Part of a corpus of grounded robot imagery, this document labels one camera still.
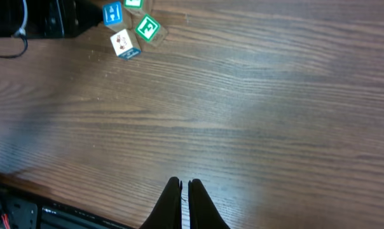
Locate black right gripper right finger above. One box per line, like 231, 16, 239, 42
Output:
188, 179, 230, 229

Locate green block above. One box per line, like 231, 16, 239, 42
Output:
135, 14, 168, 47

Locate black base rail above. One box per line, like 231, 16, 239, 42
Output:
0, 183, 131, 229

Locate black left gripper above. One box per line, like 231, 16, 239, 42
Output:
26, 0, 103, 39

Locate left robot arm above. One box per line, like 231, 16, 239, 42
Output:
0, 0, 103, 39

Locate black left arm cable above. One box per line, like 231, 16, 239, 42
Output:
0, 33, 29, 60

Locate white block blue side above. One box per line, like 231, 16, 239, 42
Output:
110, 29, 142, 60

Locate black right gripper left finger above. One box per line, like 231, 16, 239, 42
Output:
140, 177, 182, 229

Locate green block number four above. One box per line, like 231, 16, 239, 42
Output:
123, 0, 153, 17

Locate white block snail picture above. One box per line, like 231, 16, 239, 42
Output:
102, 1, 132, 32

